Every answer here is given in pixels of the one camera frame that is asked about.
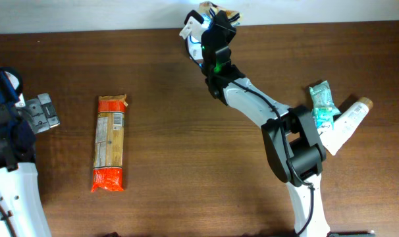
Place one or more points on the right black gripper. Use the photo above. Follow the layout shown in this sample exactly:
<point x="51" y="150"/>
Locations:
<point x="228" y="34"/>

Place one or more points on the cream wet wipes pack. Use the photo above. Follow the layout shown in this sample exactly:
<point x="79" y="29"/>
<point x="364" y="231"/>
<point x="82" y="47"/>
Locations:
<point x="211" y="10"/>

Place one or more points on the teal wipes pouch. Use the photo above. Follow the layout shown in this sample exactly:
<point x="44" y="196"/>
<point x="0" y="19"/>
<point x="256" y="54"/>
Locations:
<point x="322" y="98"/>

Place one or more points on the white lotion tube gold cap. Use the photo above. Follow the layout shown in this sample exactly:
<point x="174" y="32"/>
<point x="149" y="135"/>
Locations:
<point x="346" y="125"/>

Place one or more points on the orange spaghetti package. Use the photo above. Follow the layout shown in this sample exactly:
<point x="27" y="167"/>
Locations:
<point x="109" y="143"/>

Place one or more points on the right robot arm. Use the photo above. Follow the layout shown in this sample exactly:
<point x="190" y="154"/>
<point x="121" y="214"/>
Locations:
<point x="293" y="147"/>

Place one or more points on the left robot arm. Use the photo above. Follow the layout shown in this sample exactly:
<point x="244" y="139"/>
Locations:
<point x="21" y="211"/>

